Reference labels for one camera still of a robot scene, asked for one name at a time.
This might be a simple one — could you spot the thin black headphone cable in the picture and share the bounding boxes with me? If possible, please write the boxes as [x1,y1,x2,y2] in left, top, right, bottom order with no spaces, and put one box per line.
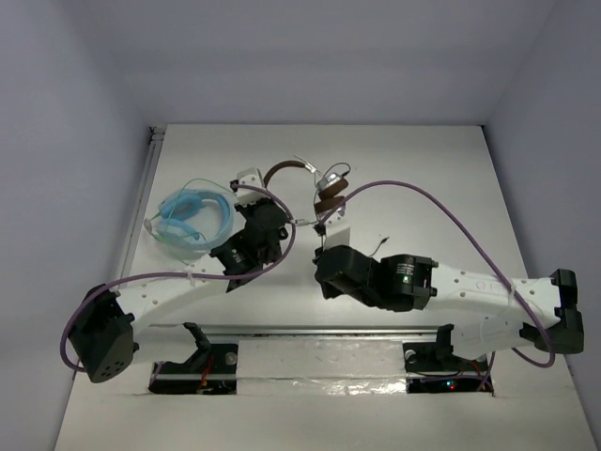
[290,154,391,259]

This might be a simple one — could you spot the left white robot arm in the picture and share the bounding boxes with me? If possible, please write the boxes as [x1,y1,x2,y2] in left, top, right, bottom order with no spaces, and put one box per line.
[59,197,296,383]

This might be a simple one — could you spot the aluminium rail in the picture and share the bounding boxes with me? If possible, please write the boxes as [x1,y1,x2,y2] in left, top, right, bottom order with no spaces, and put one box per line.
[200,325,438,336]
[114,125,167,278]

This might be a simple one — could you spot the brown silver headphones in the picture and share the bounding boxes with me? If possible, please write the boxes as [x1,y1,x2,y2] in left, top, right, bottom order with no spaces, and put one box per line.
[263,155,352,226]

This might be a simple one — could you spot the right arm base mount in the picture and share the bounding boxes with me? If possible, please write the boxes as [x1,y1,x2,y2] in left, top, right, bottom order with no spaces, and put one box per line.
[403,324,494,395]

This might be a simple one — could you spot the aluminium rail front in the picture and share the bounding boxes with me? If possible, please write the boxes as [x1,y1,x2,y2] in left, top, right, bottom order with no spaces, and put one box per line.
[200,325,438,336]

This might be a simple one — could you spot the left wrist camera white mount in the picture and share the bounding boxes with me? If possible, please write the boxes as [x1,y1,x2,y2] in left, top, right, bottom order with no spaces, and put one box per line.
[230,167,265,193]

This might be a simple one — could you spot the aluminium rail left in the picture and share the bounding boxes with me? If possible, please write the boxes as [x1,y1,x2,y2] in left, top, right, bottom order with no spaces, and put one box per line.
[114,125,167,278]

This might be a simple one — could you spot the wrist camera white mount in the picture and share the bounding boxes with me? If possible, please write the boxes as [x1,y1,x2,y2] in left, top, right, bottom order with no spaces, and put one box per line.
[230,167,265,193]
[317,207,350,250]

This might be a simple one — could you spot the green headphone cable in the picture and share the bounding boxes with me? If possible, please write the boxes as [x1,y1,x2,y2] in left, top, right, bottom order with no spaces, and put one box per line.
[145,177,236,257]

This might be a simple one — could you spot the blue headphones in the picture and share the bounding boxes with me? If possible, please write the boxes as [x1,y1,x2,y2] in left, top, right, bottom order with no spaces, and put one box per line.
[143,188,234,253]

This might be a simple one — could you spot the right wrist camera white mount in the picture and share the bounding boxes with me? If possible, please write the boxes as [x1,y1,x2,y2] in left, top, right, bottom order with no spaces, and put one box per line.
[317,207,350,250]

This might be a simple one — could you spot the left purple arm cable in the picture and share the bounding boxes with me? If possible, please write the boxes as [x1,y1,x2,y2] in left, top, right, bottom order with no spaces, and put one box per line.
[61,183,297,375]

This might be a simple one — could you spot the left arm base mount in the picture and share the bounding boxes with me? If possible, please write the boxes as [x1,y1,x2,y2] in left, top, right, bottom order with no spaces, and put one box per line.
[148,322,239,396]

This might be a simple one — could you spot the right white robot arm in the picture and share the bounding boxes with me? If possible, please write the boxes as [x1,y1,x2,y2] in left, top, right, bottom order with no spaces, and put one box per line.
[314,245,584,369]

